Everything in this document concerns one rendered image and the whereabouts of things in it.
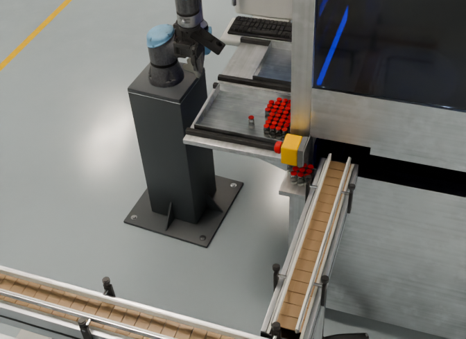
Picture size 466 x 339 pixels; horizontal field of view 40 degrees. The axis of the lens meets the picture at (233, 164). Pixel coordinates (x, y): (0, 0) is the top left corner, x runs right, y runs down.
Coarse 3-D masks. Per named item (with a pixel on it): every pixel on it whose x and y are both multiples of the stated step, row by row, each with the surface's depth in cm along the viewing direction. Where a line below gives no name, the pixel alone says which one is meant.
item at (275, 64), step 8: (272, 40) 267; (272, 48) 269; (280, 48) 268; (288, 48) 267; (264, 56) 260; (272, 56) 264; (280, 56) 264; (288, 56) 264; (264, 64) 260; (272, 64) 260; (280, 64) 260; (288, 64) 260; (256, 72) 252; (264, 72) 257; (272, 72) 256; (280, 72) 256; (288, 72) 256; (264, 80) 250; (272, 80) 248; (280, 80) 247; (288, 80) 246
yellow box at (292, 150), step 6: (288, 138) 204; (294, 138) 204; (300, 138) 204; (306, 138) 204; (282, 144) 203; (288, 144) 202; (294, 144) 202; (300, 144) 202; (282, 150) 202; (288, 150) 201; (294, 150) 201; (300, 150) 200; (282, 156) 204; (288, 156) 203; (294, 156) 202; (300, 156) 201; (282, 162) 206; (288, 162) 205; (294, 162) 204; (300, 162) 203
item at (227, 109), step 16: (224, 96) 246; (240, 96) 246; (256, 96) 245; (272, 96) 243; (288, 96) 240; (208, 112) 240; (224, 112) 239; (240, 112) 239; (256, 112) 238; (208, 128) 229; (224, 128) 233; (240, 128) 232; (256, 128) 232
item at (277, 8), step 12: (240, 0) 300; (252, 0) 298; (264, 0) 296; (276, 0) 294; (288, 0) 292; (240, 12) 305; (252, 12) 302; (264, 12) 301; (276, 12) 299; (288, 12) 297
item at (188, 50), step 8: (176, 24) 208; (176, 32) 212; (184, 32) 209; (176, 40) 213; (184, 40) 211; (192, 40) 210; (176, 48) 212; (184, 48) 211; (192, 48) 210; (200, 48) 214; (184, 56) 213
